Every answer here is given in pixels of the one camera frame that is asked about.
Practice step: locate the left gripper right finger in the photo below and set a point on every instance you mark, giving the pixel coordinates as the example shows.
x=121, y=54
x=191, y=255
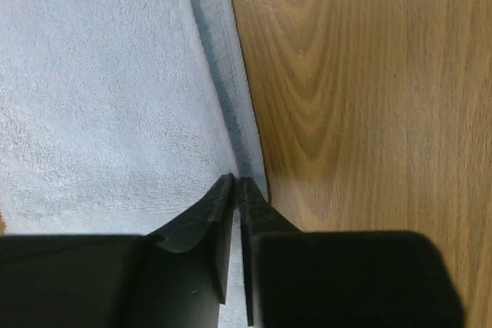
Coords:
x=275, y=268

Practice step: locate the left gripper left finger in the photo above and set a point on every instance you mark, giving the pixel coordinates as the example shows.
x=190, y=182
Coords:
x=188, y=265

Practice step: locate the light blue towel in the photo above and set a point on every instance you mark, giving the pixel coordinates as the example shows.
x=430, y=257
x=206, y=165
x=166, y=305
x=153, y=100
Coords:
x=117, y=115

